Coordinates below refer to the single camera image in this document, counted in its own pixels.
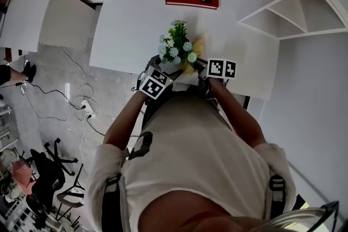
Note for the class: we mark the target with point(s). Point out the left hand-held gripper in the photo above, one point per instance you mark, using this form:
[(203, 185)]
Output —
[(152, 87)]

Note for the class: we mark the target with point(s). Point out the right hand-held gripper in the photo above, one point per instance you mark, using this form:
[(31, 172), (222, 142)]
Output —
[(220, 69)]

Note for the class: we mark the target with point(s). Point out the flower pot with blue flowers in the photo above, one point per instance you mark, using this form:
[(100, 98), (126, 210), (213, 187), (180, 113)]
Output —
[(177, 43)]

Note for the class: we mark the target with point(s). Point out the yellow cloth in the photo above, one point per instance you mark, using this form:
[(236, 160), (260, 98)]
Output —
[(199, 44)]

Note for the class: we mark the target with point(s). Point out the person's left forearm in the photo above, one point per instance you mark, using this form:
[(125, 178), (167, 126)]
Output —
[(127, 116)]

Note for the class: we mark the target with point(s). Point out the person's right forearm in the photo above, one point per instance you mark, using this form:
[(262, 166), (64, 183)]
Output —
[(239, 114)]

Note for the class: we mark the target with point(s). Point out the white power strip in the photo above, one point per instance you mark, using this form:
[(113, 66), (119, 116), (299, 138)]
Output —
[(87, 107)]

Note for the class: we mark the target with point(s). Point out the person's white t-shirt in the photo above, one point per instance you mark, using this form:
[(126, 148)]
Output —
[(195, 149)]

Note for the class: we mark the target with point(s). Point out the white cabinet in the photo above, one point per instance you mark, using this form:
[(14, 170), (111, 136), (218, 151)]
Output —
[(40, 16)]

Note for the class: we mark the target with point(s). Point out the black office chair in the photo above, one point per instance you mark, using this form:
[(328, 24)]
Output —
[(49, 171)]

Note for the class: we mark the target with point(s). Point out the person's glasses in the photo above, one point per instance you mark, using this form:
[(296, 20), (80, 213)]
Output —
[(304, 216)]

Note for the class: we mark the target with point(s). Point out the pink cushion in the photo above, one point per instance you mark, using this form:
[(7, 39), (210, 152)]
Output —
[(23, 175)]

